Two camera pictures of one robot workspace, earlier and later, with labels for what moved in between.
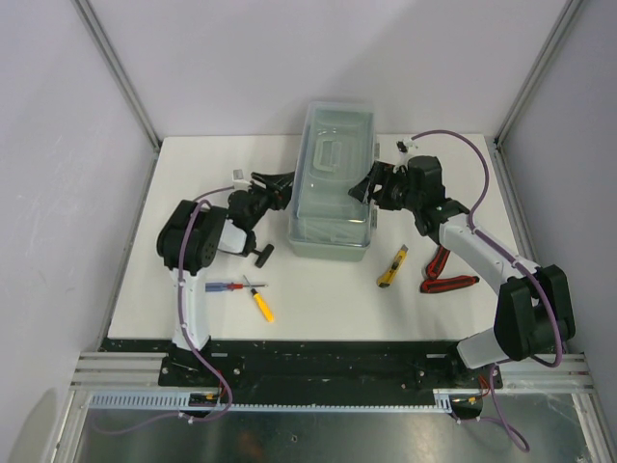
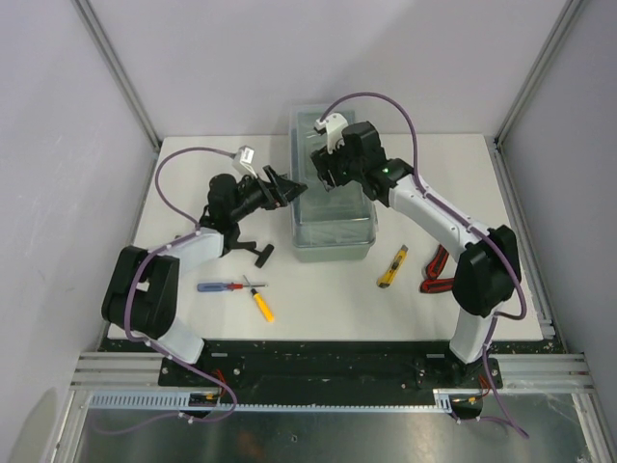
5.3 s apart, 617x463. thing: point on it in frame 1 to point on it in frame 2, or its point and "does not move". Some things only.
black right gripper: x=379 y=176 to x=325 y=162
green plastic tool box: x=335 y=149 does not move
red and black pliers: x=438 y=284 does not move
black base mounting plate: x=311 y=365 does not move
